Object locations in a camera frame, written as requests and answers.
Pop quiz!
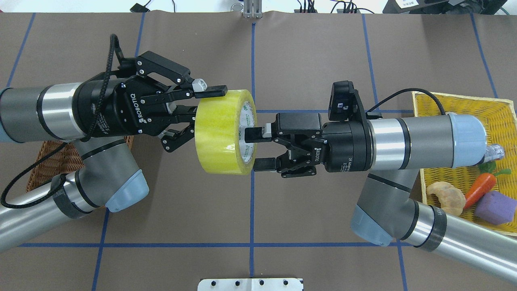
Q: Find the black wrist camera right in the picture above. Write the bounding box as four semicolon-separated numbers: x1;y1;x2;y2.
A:
328;80;382;123

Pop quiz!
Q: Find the purple foam block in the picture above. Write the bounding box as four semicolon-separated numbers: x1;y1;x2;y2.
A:
473;190;517;225

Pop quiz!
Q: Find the orange toy carrot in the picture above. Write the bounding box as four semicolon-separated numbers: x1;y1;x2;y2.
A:
463;173;497;209

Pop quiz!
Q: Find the brown wicker basket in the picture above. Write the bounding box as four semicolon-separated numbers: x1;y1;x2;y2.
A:
26;136;140;192

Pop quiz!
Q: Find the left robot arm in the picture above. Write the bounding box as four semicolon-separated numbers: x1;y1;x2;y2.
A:
1;48;227;252

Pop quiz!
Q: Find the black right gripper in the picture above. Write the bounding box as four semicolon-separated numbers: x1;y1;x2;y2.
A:
244;113;373;178

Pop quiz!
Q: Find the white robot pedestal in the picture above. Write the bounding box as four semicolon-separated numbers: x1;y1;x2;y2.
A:
197;278;305;291

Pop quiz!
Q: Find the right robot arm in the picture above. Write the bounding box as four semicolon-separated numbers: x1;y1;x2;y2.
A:
240;112;516;283

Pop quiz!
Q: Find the yellow tape roll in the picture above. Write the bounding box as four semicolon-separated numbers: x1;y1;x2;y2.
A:
194;90;257;175

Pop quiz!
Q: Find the toy croissant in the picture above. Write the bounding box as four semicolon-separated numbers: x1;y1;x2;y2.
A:
426;181;467;217

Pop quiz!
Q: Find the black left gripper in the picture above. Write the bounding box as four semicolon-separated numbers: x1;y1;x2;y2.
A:
73;51;228;153

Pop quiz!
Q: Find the yellow plastic basket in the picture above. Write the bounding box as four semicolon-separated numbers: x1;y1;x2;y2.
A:
412;92;517;237

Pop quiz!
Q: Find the small printed bottle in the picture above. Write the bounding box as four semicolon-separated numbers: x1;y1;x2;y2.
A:
483;144;506;163

